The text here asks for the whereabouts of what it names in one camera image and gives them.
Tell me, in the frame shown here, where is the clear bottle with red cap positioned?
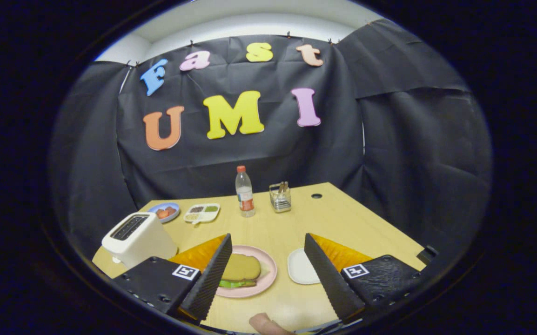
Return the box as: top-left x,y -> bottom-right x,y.
235,166 -> 256,218

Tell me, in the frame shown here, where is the metal wire holder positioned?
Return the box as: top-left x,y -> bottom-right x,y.
269,182 -> 292,214

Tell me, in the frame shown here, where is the blue plate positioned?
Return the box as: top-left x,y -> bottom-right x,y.
148,202 -> 181,224

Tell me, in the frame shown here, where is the white divided tray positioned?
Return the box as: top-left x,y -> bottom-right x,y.
184,203 -> 221,225

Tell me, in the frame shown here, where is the pink plate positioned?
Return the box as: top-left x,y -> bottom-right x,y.
216,245 -> 278,299

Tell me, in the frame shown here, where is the green lettuce leaf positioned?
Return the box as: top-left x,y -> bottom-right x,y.
219,278 -> 257,288

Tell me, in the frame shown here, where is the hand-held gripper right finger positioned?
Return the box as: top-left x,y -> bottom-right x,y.
304,234 -> 432,325

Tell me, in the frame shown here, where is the white toaster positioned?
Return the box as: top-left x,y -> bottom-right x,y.
101,212 -> 178,269

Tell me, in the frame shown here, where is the small white plate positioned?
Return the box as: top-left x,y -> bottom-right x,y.
288,248 -> 321,285

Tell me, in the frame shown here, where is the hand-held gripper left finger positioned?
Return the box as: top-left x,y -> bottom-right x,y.
110,234 -> 233,322

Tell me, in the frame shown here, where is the plain brown toast slice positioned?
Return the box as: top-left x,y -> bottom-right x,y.
221,254 -> 262,281

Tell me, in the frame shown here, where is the black backdrop cloth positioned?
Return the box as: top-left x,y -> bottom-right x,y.
47,19 -> 493,280

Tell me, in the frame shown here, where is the black block at table edge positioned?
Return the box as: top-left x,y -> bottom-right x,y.
416,245 -> 439,266

